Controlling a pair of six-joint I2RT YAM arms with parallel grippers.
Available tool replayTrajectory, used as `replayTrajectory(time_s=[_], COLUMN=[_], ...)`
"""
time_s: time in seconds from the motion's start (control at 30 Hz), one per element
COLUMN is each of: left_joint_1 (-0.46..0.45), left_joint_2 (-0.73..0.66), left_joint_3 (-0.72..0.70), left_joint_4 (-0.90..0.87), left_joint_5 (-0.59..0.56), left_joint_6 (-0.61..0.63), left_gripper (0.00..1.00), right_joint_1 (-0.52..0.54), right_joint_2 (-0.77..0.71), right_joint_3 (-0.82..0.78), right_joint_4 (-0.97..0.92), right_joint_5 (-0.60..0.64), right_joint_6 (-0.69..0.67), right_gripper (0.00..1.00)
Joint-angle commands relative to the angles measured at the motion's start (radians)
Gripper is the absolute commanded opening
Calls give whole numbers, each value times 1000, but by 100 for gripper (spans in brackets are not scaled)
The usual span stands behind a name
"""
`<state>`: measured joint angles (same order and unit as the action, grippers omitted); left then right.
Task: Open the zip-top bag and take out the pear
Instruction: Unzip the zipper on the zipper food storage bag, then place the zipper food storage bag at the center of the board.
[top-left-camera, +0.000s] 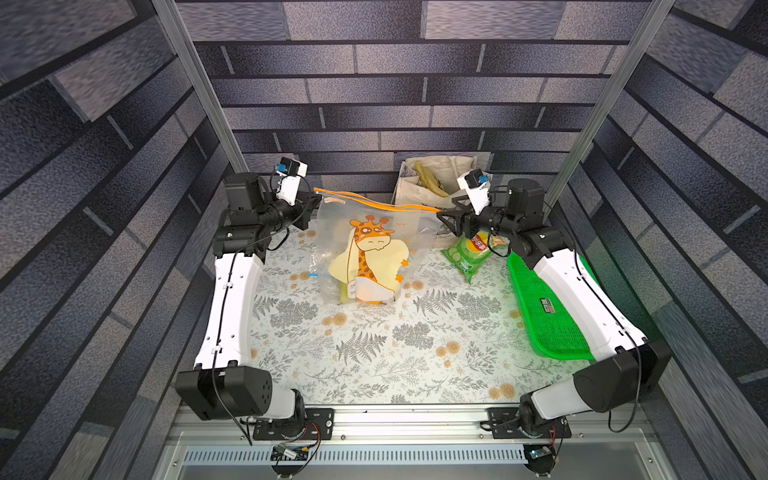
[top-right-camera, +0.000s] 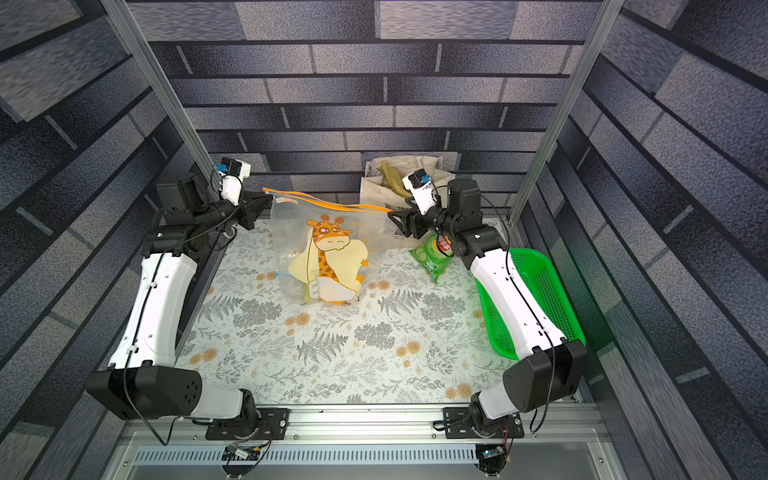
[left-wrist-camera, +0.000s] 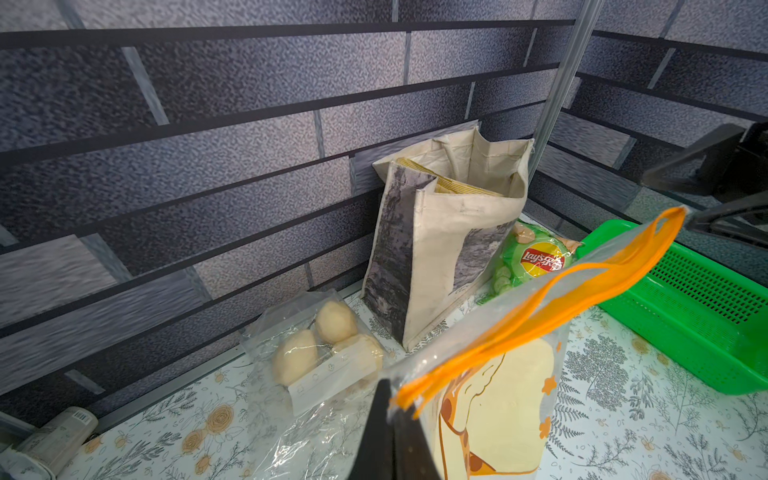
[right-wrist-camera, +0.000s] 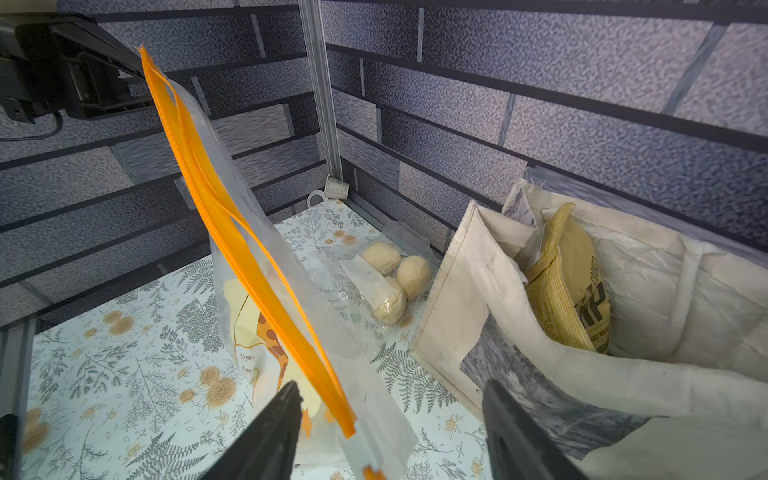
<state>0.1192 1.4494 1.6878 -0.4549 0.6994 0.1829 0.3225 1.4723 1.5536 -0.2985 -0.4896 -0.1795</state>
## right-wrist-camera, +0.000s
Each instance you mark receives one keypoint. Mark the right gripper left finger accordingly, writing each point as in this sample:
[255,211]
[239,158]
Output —
[266,448]

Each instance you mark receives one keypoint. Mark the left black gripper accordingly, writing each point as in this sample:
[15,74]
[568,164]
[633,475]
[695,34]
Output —
[53,62]

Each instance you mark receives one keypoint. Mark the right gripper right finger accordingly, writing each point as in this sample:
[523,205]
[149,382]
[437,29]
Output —
[517,447]

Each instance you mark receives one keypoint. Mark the clear orange zip-top bag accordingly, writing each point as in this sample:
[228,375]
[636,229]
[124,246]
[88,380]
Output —
[363,427]

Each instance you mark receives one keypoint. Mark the beige canvas tote bag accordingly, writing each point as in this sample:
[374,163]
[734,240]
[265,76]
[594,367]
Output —
[640,351]

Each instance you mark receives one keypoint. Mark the clear bag of buns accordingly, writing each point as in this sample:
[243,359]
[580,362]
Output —
[387,275]

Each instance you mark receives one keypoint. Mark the giraffe yellow toy package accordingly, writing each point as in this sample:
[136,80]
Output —
[267,364]

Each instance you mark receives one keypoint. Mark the yellow snack packet in tote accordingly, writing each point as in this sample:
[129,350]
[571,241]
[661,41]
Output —
[565,288]

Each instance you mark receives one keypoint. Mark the white cup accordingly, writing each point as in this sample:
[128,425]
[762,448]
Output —
[334,189]

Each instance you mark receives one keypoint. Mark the left aluminium frame post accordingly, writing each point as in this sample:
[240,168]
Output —
[321,84]

